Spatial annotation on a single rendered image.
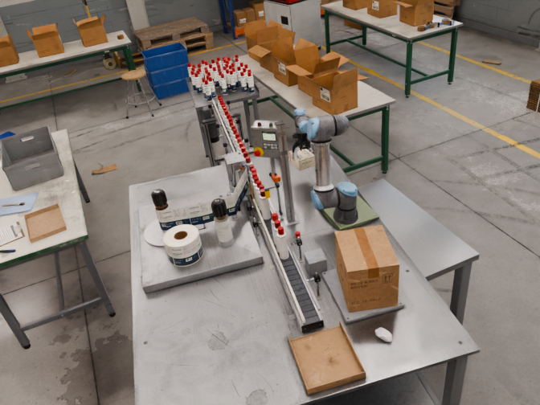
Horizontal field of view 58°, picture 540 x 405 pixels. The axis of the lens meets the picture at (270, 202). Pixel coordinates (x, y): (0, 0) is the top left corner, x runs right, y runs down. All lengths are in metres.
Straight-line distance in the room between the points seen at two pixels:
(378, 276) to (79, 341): 2.38
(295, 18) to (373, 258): 6.13
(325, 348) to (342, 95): 2.60
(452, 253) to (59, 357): 2.71
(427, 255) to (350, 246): 0.56
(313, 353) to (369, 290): 0.39
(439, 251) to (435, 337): 0.60
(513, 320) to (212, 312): 2.06
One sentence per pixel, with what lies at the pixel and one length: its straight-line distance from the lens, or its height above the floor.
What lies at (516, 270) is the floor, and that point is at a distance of 4.07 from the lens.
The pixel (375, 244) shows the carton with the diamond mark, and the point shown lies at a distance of 2.40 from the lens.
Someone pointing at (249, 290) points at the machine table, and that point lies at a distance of 2.64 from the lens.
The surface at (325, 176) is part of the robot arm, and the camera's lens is 2.78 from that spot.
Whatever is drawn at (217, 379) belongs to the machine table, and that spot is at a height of 0.83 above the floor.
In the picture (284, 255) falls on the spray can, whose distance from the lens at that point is 2.68.
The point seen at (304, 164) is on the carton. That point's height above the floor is 0.99.
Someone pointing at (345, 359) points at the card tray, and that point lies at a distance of 2.30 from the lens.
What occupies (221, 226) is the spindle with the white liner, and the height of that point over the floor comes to 1.03.
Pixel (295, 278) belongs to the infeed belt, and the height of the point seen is 0.88.
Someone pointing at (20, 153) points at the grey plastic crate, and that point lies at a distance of 4.81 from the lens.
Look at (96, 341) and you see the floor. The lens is 3.88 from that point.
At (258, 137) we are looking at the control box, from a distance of 2.77.
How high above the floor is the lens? 2.67
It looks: 35 degrees down
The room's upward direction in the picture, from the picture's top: 8 degrees counter-clockwise
